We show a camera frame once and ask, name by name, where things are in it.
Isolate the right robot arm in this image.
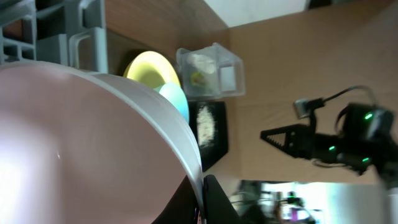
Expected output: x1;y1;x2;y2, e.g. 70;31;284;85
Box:
260;99;397;223

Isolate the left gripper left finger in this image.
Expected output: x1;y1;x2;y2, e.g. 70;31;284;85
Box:
152;176;199;224

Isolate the yellow round plate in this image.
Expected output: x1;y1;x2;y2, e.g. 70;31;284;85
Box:
123;51;181;88

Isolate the clear plastic waste bin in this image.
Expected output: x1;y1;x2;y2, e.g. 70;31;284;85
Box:
176;43;246;100

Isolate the light blue bowl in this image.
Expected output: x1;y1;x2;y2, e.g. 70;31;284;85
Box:
154;82;190;122

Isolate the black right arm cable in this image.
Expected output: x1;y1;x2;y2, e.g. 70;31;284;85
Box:
322;85;379;105

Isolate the pink bowl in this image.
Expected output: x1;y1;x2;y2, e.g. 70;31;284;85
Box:
1;62;204;223

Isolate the white napkin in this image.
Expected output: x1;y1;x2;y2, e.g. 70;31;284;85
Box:
187;54;216;74

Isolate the grey plastic dishwasher rack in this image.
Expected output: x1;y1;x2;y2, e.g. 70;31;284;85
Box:
1;0;108;73

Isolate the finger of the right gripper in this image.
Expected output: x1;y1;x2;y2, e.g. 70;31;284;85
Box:
260;124;311;159

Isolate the green orange snack wrapper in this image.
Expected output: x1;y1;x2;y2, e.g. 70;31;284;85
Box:
190;72;206;87

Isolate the pile of rice scraps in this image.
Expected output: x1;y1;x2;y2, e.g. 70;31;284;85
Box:
197;106;215;147

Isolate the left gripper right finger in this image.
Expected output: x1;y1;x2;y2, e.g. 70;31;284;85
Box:
203;175;241;224

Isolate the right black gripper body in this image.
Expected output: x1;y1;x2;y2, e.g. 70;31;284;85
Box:
308;126;370;174

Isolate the black plastic tray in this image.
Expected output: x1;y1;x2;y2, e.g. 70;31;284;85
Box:
188;101;229;172

